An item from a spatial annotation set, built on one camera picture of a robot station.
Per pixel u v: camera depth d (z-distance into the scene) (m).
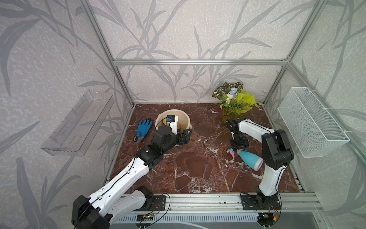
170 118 0.63
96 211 0.38
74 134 0.64
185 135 0.65
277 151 0.51
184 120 0.92
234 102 0.93
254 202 0.72
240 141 0.79
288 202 0.76
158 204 0.72
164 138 0.53
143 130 1.02
